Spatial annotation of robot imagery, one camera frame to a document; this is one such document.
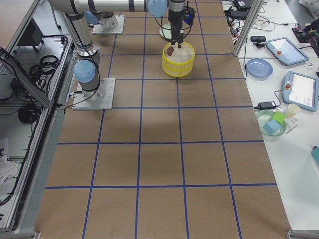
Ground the black power adapter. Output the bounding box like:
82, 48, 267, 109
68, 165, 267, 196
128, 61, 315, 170
255, 101, 277, 110

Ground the teach pendant far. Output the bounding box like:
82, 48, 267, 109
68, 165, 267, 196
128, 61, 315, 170
265, 37, 309, 65

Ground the green foam block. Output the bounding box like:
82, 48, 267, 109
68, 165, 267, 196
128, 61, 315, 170
272, 111, 286, 123

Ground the aluminium frame post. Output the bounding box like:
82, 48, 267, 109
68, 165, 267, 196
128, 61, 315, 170
233, 0, 264, 57

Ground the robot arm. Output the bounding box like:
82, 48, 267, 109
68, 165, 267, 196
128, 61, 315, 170
84, 11, 118, 30
49, 0, 186, 100

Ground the blue plate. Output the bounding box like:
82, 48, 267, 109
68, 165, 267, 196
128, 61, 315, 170
246, 58, 273, 78

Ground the teach pendant near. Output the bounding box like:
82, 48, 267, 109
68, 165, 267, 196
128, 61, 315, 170
282, 71, 319, 112

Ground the yellow steamer layer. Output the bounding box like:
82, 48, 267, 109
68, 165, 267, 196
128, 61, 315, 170
162, 61, 193, 78
162, 42, 195, 65

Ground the green bowl with blocks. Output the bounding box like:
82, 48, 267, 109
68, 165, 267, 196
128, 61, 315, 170
256, 110, 286, 136

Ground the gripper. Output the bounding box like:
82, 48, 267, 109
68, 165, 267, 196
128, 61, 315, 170
168, 9, 185, 49

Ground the black webcam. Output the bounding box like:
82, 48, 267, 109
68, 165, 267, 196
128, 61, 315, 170
250, 36, 266, 49

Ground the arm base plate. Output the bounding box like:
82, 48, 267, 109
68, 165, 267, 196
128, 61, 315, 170
92, 15, 125, 35
72, 78, 116, 110

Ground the light green plate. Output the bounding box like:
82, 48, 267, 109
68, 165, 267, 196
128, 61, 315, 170
159, 23, 184, 42

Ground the blue foam block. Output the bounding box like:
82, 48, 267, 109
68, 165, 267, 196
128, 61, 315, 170
263, 119, 281, 135

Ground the brown bun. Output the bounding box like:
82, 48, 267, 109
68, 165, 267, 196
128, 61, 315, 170
166, 46, 174, 56

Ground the paper cup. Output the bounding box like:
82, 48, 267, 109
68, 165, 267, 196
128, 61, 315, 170
284, 104, 301, 118

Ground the teach pendant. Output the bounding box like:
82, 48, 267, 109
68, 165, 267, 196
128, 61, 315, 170
265, 37, 309, 65
282, 71, 319, 112

